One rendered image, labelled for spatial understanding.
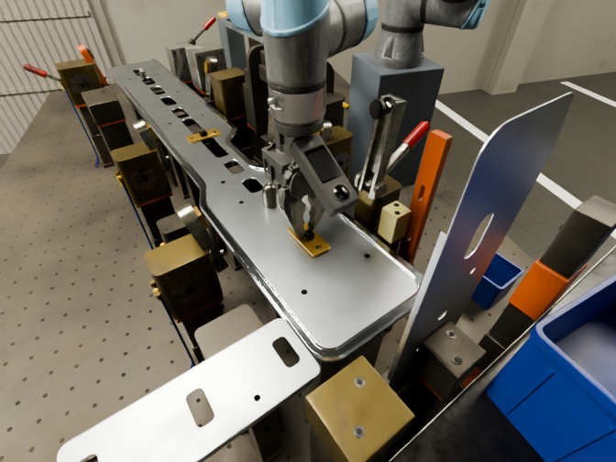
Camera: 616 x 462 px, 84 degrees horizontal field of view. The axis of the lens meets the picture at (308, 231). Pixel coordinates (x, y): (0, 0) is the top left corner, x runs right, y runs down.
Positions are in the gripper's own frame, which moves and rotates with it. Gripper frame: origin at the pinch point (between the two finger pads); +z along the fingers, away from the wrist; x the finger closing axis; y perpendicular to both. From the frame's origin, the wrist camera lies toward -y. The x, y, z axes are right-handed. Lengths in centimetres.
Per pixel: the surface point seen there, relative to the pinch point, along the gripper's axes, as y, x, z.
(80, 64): 103, 17, -5
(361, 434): -29.6, 14.6, -3.7
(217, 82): 60, -11, -6
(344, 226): -1.1, -7.4, 2.2
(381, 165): -1.9, -14.0, -8.9
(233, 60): 92, -31, 0
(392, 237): -9.6, -10.8, 0.2
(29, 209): 90, 50, 31
